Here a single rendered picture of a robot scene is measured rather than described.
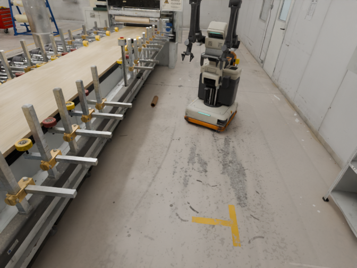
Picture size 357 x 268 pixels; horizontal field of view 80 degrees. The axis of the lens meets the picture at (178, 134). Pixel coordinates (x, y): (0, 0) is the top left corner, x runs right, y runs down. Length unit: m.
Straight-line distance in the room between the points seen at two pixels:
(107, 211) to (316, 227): 1.85
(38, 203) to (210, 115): 2.26
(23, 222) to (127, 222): 0.91
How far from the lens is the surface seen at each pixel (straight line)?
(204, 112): 3.02
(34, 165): 1.70
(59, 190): 1.21
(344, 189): 2.64
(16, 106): 1.98
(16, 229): 1.34
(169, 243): 1.90
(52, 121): 1.64
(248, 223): 2.12
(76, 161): 1.38
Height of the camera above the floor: 1.67
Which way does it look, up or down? 34 degrees down
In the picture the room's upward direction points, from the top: 3 degrees clockwise
